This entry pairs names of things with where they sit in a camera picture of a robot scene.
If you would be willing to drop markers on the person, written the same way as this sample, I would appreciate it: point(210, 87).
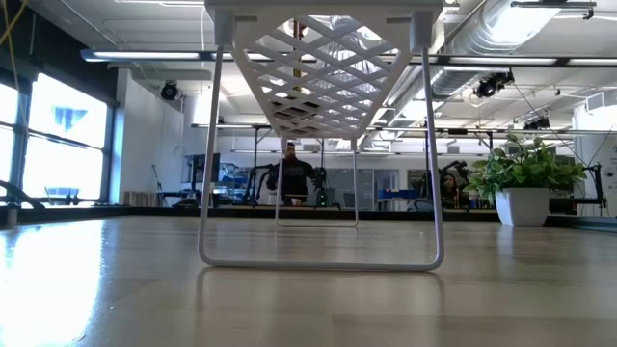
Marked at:
point(292, 180)
point(448, 185)

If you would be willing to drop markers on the blue storage bins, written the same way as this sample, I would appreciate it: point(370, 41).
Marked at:
point(400, 194)

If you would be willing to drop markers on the dark background monitor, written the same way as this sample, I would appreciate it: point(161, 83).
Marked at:
point(205, 168)

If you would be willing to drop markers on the long ceiling light strip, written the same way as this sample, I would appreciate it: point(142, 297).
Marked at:
point(144, 55)

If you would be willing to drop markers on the green plant in white pot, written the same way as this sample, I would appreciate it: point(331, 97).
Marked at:
point(523, 205)

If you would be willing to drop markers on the large bright window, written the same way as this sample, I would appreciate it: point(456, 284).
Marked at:
point(62, 159)

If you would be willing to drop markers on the black jointed stand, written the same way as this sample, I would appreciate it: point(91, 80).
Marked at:
point(598, 185)

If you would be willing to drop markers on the black aluminium table frame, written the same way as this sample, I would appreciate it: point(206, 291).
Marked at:
point(385, 214)

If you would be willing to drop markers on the black round wall speaker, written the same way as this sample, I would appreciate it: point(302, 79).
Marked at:
point(169, 90)

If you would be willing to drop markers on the black ceiling camera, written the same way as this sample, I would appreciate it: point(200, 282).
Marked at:
point(489, 86)

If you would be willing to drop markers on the silver ventilation duct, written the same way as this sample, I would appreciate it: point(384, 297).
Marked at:
point(482, 29)

